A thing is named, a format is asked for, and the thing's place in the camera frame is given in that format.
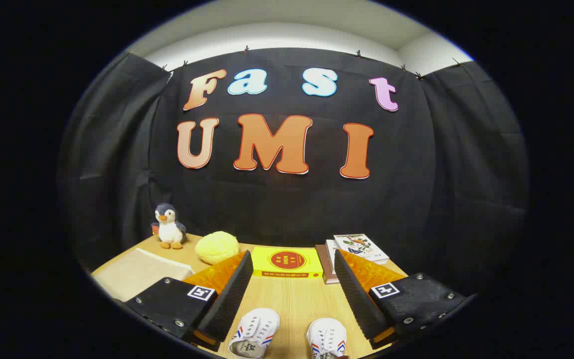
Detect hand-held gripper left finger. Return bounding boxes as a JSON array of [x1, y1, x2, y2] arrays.
[[124, 250, 254, 352]]

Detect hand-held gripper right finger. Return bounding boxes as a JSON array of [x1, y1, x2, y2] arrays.
[[334, 249, 478, 350]]

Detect white striped canvas shoe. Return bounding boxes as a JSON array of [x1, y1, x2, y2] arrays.
[[306, 318, 347, 359], [228, 308, 281, 359]]

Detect cream fabric storage box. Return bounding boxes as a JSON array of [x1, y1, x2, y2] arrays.
[[92, 248, 195, 303]]

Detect white book with floral cover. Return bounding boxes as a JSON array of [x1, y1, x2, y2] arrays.
[[333, 234, 390, 265]]

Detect yellow round plush bun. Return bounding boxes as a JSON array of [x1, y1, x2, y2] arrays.
[[195, 231, 240, 265]]

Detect yellow book with red circle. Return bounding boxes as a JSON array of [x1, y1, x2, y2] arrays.
[[251, 246, 324, 279]]

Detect penguin plush toy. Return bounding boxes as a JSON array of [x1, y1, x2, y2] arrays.
[[150, 203, 187, 250]]

